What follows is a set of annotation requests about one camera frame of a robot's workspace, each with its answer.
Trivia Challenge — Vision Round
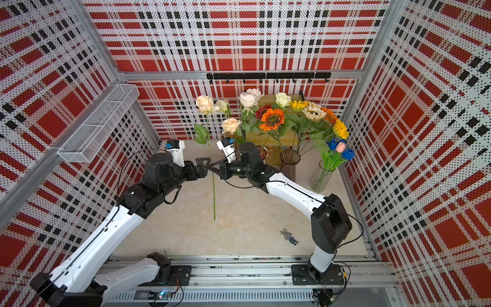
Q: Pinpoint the clear glass vase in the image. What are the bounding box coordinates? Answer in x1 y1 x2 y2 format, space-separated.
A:
310 161 334 193

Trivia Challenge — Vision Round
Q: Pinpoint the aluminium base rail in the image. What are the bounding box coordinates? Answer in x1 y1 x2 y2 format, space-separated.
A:
170 255 398 289

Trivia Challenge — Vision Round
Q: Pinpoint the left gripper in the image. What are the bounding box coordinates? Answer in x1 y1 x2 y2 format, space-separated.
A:
160 157 211 197

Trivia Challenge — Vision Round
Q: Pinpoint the pink tulip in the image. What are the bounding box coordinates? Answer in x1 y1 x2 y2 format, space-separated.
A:
320 143 346 170

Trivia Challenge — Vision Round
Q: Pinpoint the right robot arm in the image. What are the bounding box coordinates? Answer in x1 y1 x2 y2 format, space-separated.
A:
208 138 352 279

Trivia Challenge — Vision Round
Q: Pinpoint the peach rose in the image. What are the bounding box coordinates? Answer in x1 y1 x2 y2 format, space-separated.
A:
192 95 219 221

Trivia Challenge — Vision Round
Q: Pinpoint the pale pink rose flower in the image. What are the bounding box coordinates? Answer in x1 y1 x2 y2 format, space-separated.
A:
246 88 263 101

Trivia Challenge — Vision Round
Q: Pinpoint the white rose flower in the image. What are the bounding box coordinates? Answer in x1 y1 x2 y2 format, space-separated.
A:
275 92 292 108

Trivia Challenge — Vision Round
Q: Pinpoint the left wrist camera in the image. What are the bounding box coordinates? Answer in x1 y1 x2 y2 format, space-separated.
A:
166 139 185 167

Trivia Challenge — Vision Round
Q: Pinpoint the black hook rail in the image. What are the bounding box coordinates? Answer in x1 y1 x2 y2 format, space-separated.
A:
206 72 332 83

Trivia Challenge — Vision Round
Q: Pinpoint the small grey figurine keychain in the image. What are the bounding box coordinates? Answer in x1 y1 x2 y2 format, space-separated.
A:
280 229 298 246

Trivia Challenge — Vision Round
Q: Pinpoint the green circuit board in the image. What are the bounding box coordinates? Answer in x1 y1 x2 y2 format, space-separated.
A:
148 291 174 301

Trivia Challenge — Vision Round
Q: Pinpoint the wooden two-tier shelf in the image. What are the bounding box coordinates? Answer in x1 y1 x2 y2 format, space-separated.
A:
245 95 299 148

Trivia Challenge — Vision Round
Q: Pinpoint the orange gerbera flower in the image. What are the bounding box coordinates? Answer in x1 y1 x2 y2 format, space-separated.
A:
260 109 295 149
321 107 338 125

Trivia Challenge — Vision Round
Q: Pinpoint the pink glass vase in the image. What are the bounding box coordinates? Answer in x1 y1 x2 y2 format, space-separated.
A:
256 146 269 161

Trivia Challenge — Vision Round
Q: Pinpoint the white wire wall basket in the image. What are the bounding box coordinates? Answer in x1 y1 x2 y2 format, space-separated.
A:
58 84 139 163

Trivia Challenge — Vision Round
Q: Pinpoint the large cream sunflower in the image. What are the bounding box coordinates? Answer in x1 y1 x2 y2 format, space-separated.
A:
297 101 327 152

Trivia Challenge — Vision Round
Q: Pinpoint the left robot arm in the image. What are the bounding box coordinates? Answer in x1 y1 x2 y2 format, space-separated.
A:
30 152 210 306

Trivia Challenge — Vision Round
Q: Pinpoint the dark ribbed glass vase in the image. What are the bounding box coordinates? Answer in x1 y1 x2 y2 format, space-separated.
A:
280 149 301 182

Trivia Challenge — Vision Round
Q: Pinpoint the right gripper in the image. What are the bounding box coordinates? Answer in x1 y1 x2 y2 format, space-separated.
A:
208 158 253 180

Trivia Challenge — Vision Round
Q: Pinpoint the small white rose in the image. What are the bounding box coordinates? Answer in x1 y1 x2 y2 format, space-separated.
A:
238 92 260 145

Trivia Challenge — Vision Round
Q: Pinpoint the red gerbera flower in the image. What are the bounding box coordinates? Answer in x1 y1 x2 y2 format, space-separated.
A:
255 104 272 120

